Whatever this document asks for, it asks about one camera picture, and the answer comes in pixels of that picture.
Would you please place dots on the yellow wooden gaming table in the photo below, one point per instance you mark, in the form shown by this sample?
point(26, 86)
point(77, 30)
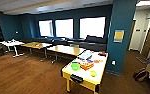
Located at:
point(97, 75)

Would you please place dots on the yellow bowl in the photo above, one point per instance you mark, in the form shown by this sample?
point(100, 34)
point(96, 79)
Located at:
point(93, 73)

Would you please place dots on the long wooden table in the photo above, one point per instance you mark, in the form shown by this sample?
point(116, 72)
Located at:
point(36, 45)

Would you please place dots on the rectangular ceiling light panel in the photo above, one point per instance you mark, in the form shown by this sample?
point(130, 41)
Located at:
point(147, 2)

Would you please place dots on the small white table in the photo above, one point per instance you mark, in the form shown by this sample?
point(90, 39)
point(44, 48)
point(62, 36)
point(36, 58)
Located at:
point(11, 43)

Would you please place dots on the red black table scorer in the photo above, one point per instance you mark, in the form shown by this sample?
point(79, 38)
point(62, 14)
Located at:
point(102, 54)

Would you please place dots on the red board game box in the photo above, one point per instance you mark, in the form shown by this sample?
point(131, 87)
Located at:
point(87, 65)

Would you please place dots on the blue board game box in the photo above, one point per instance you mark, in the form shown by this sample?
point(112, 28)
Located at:
point(85, 55)

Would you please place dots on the bright office window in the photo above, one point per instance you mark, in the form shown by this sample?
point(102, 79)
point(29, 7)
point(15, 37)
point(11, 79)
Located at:
point(46, 28)
point(92, 27)
point(64, 28)

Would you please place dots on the black backpack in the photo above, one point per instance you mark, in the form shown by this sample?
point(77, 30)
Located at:
point(140, 75)

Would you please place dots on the dark window bench sofa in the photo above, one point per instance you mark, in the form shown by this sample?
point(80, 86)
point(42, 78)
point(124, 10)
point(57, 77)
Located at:
point(91, 45)

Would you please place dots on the green bowl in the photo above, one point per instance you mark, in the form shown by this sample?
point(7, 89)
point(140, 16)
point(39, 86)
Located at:
point(75, 66)

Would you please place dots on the yellow wall sign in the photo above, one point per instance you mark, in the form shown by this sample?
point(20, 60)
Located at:
point(119, 36)

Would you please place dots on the white wall outlet plate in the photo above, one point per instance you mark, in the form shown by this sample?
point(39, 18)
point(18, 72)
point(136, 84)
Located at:
point(113, 62)

